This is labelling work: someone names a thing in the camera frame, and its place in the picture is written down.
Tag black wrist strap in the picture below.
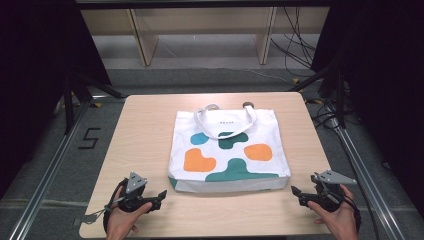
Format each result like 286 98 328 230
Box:
342 192 363 234
102 177 130 235

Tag black metal stand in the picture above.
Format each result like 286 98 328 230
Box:
289 61 349 130
62 68 125 135

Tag aluminium rail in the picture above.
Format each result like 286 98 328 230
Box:
7 99 92 240
328 118 407 240

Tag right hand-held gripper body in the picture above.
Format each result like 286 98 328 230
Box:
309 169 358 213

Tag white tote bag coloured blobs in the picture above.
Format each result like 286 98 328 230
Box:
167 103 292 194

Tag person's left hand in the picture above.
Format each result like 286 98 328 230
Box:
105 201 153 240

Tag black cables beside rail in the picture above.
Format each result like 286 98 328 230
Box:
304 98 342 132

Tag person's right hand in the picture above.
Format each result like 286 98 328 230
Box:
306 184 360 240

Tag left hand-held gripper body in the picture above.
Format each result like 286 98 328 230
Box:
115 171 162 214

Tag bundle of black cables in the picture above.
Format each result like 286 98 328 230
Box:
269 6 318 78

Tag grey cord with tag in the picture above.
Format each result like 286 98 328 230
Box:
82 195 126 225

